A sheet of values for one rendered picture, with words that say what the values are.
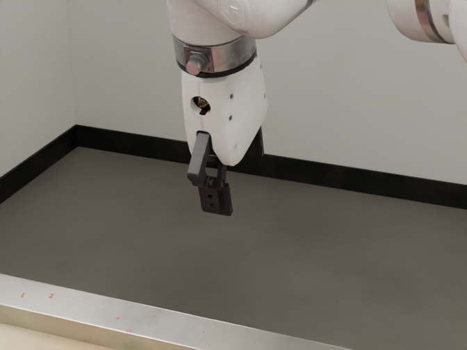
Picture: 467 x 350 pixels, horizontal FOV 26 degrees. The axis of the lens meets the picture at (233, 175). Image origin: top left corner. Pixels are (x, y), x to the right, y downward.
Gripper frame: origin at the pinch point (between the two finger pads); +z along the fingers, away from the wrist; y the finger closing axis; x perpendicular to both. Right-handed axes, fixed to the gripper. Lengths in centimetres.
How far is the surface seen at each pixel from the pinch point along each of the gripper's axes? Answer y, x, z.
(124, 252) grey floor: 164, 131, 207
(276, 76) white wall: 260, 100, 187
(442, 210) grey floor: 241, 23, 230
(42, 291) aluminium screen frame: -13.5, 17.1, 8.1
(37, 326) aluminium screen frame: -16.0, 17.0, 10.9
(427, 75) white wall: 263, 35, 178
